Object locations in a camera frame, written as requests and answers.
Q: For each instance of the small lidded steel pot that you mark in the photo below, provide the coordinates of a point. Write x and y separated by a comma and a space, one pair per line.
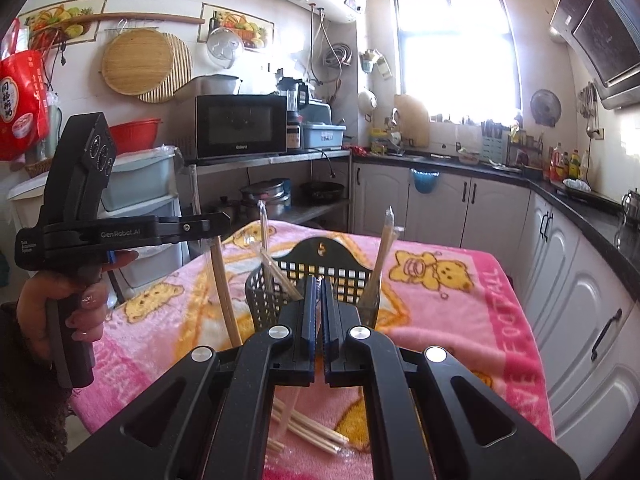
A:
224, 209

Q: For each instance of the small bowl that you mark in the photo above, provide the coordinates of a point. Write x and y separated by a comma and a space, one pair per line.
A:
469, 157

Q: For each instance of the red plastic basin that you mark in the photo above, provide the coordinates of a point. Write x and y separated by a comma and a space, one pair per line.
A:
137, 135

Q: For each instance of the pink printed blanket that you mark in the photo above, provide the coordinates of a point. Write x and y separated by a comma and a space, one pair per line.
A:
450, 320

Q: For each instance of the pastel plastic drawer cabinet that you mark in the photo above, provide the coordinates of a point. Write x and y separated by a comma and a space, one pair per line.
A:
140, 180
27, 205

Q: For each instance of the steel shelf table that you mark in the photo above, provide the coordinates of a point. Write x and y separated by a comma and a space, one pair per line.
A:
280, 156

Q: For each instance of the red plastic wrapper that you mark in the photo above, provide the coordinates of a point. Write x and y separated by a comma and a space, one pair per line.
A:
360, 150

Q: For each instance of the black blender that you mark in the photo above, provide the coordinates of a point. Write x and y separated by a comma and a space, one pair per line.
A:
295, 95

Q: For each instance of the row of condiment bottles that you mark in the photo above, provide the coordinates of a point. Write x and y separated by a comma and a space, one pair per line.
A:
570, 165

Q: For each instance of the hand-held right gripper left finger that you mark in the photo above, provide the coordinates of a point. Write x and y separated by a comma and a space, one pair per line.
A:
313, 345

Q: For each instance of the large steel pot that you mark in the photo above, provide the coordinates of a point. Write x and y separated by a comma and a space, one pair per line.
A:
267, 200

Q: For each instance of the grey plastic bin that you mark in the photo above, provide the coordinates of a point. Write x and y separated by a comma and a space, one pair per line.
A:
324, 136

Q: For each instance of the steel kettle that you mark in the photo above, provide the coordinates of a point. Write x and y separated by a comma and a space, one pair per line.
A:
631, 205

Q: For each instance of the white hanging colander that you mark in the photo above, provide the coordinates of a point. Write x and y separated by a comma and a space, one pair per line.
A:
367, 99

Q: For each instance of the white wall socket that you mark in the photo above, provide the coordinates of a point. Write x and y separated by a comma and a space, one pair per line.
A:
596, 133

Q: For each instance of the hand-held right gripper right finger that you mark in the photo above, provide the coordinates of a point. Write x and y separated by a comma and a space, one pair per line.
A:
326, 345

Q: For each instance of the pale wooden cutting board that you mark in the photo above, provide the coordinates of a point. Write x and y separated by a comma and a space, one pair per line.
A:
412, 122

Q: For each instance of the green cutlery rack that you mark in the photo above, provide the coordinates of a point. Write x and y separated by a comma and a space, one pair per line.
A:
492, 142

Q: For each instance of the blue hanging plastic bin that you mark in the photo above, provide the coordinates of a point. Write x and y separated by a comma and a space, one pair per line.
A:
425, 180

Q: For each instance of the black wok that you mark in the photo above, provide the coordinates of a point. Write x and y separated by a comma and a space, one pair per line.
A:
322, 192

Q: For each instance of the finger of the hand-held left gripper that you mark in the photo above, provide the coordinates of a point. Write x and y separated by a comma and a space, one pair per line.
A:
200, 227

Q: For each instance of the kitchen window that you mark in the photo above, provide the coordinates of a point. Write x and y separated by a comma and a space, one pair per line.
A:
450, 50

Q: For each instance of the fruit wall poster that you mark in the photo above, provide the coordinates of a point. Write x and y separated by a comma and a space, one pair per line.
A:
255, 25
60, 15

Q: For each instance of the black range hood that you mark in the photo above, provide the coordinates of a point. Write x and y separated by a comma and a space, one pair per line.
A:
600, 35

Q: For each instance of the person's left forearm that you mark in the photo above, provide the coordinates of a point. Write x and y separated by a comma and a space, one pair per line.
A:
25, 410

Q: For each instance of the grey small appliance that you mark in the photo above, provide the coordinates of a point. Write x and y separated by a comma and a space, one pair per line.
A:
320, 111

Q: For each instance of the hanging kitchen tools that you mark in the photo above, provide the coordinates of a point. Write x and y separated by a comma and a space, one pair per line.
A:
590, 105

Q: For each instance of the red shopping bag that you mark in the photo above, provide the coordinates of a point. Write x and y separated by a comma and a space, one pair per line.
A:
20, 105

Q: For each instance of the white kitchen base cabinets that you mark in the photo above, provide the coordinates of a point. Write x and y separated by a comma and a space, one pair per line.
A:
575, 270

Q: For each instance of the round ribbed bamboo mat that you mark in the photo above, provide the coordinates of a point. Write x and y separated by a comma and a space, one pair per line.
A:
180, 77

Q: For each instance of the person's left hand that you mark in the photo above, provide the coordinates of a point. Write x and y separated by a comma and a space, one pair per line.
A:
92, 310

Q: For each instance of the wooden rolling pin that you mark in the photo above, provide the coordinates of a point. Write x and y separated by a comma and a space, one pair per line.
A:
150, 16

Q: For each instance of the black microwave oven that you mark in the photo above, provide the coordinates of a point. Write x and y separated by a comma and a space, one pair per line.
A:
240, 127

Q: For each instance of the chopstick pair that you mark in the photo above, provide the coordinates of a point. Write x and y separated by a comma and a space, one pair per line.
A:
225, 295
287, 412

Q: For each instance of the grey perforated utensil holder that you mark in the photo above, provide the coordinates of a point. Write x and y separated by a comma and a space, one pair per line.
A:
345, 255

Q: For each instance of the wicker basket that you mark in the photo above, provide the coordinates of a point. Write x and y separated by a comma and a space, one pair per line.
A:
39, 167

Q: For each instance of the round bamboo board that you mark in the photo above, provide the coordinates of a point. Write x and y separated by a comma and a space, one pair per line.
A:
135, 62

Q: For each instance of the clear plastic dome lid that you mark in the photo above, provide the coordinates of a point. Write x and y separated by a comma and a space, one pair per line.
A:
225, 47

